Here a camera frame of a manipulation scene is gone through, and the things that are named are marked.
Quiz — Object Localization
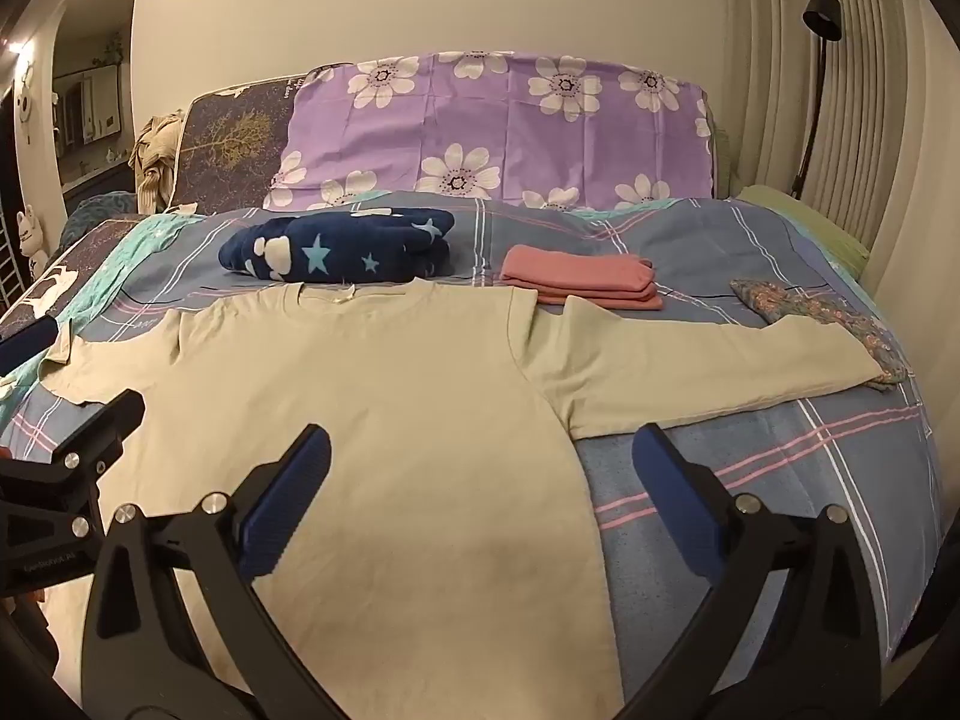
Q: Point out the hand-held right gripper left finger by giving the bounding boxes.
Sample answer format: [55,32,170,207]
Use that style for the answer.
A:
[81,424,335,720]

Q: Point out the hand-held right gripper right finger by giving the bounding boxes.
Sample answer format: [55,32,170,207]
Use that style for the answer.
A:
[631,424,882,720]

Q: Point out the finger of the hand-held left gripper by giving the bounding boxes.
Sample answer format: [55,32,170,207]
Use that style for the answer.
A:
[0,317,59,374]
[0,388,146,537]

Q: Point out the beige long-sleeve shirt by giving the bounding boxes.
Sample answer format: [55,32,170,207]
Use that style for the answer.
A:
[41,279,882,720]

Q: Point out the blue plaid bed sheet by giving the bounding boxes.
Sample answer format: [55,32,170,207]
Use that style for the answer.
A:
[0,195,942,720]

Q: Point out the dark animal-print quilt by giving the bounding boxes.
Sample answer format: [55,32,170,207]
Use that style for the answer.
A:
[0,219,140,335]

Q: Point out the white cat figurine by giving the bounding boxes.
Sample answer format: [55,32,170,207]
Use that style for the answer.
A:
[16,202,47,275]

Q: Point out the teal blanket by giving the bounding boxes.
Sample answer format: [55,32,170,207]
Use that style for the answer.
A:
[0,214,203,406]

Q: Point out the dark teal knit throw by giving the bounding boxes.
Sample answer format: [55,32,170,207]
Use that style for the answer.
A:
[64,191,143,223]

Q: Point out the beige knit clothing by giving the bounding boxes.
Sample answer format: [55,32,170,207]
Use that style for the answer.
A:
[129,111,187,212]

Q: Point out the floral folded cloth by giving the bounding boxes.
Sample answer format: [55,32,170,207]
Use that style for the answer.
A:
[729,277,908,389]

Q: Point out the pink folded cloth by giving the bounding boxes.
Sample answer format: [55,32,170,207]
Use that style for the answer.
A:
[500,244,665,312]

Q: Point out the navy star-print folded blanket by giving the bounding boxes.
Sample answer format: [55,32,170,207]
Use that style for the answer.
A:
[217,208,457,284]

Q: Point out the dark tree-print cushion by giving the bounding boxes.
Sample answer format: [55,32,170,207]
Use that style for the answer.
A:
[166,75,308,215]

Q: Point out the green ribbed pillow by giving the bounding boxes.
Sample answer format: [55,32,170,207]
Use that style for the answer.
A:
[712,127,733,200]

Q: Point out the purple flower pillow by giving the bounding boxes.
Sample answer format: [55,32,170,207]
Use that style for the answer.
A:
[264,51,715,212]

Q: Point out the black floor lamp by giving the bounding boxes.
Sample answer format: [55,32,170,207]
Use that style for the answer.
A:
[791,0,842,200]

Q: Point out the white wire rack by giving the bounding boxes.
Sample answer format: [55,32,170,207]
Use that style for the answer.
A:
[0,210,32,310]

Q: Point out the white animal wall decoration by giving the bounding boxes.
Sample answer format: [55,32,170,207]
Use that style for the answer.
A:
[13,66,40,145]

